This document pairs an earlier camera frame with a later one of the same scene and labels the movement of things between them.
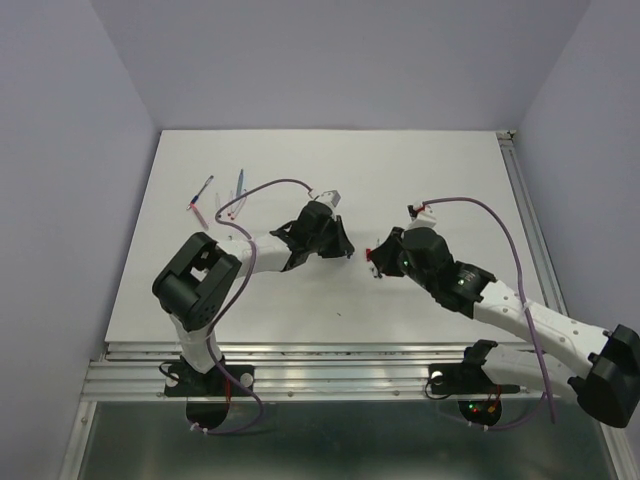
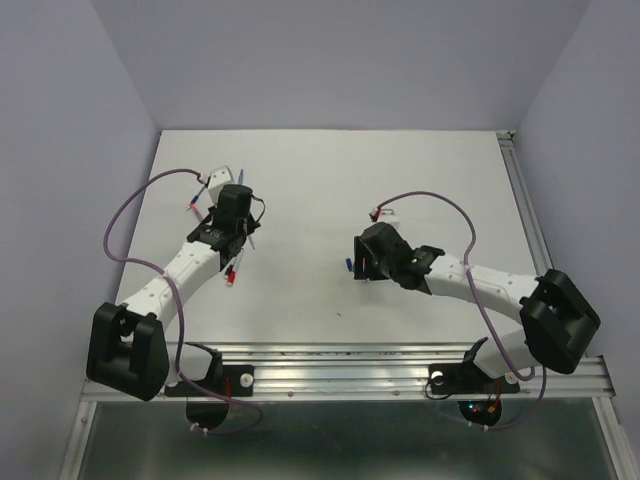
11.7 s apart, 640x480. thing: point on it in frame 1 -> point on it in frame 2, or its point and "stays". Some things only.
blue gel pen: [195, 198] stays
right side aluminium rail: [526, 210] stays
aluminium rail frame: [294, 373] stays
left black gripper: [341, 245] -> [251, 225]
